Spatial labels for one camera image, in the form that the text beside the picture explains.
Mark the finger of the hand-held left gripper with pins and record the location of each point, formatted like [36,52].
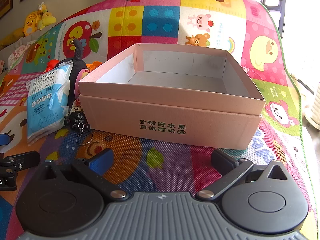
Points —
[22,160]
[3,139]

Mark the orange pumpkin shell toy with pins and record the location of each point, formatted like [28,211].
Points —
[96,65]

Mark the white ribbed container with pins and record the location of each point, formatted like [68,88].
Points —
[313,105]

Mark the red hooded doll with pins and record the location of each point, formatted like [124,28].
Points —
[52,64]

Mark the pink cardboard box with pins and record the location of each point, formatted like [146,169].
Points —
[175,120]

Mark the colourful cartoon play mat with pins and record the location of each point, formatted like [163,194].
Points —
[162,20]

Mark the black plush toy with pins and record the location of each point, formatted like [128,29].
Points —
[75,67]

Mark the yellow-green plush toy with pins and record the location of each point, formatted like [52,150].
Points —
[47,17]

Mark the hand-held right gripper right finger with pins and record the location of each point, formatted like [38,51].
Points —
[221,161]

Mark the yellow duck plush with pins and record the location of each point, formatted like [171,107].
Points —
[31,22]

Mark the white floral cloth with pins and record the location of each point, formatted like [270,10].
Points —
[17,55]

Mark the blue and white packet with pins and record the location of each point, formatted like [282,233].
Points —
[47,105]

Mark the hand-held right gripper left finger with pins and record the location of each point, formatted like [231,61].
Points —
[100,162]

